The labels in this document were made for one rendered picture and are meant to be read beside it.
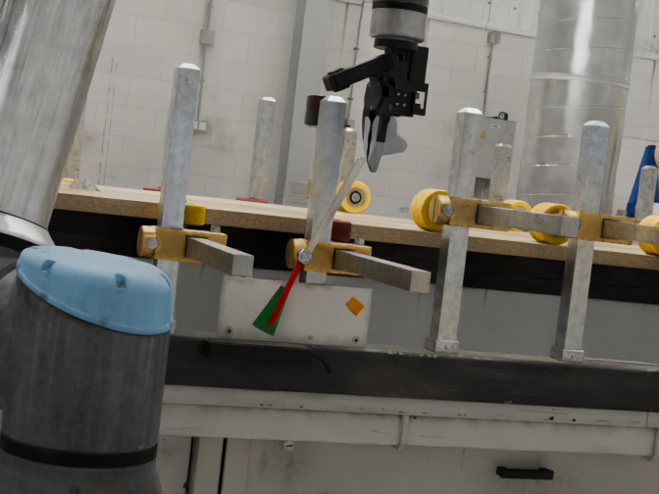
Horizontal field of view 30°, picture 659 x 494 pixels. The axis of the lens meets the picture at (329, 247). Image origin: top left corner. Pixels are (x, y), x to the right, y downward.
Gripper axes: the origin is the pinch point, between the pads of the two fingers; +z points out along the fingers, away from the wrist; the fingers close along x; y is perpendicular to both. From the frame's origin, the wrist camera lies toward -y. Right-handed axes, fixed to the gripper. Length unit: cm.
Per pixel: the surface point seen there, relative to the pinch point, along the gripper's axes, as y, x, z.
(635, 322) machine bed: 72, 28, 25
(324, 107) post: -6.4, 7.1, -8.5
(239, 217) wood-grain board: -14.3, 22.3, 11.5
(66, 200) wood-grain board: -44, 22, 12
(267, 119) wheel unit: 15, 115, -10
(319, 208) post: -5.5, 6.1, 8.1
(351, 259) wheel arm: -2.2, -2.7, 15.4
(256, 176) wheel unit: 14, 115, 4
